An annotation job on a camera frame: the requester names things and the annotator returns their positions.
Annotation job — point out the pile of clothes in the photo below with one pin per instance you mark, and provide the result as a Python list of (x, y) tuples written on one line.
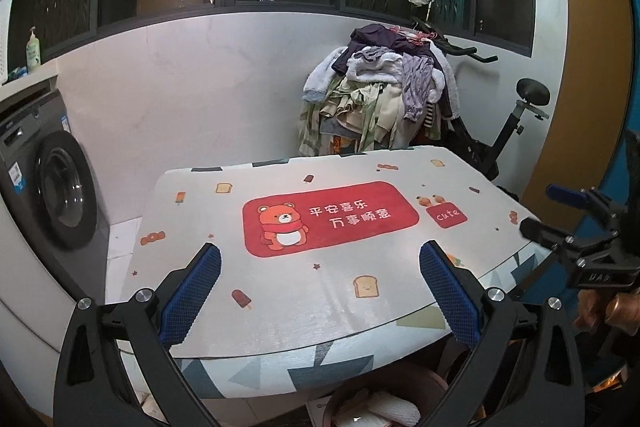
[(375, 97)]

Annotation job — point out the white ribbed paper cup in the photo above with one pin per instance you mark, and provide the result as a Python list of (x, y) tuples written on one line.
[(395, 409)]

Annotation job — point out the grey washing machine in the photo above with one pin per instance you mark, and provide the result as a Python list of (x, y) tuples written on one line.
[(50, 187)]

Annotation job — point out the green soap bottle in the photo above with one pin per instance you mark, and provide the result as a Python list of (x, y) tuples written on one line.
[(33, 54)]

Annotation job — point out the black exercise bike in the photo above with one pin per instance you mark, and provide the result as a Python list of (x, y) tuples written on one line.
[(470, 142)]

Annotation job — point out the person's right hand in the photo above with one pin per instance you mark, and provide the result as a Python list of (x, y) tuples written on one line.
[(592, 309)]

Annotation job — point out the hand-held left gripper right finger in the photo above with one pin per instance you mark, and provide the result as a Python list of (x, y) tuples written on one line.
[(450, 292)]

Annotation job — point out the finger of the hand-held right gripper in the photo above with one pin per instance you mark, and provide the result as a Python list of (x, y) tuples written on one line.
[(562, 193), (542, 229)]

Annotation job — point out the blue cloth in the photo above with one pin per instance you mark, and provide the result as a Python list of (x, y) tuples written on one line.
[(17, 73)]

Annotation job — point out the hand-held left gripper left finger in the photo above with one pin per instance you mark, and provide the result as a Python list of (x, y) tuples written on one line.
[(192, 292)]

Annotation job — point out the brown basket with cloths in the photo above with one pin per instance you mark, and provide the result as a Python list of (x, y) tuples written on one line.
[(345, 382)]

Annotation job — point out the printed tablecloth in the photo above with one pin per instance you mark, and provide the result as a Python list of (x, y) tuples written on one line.
[(300, 287)]

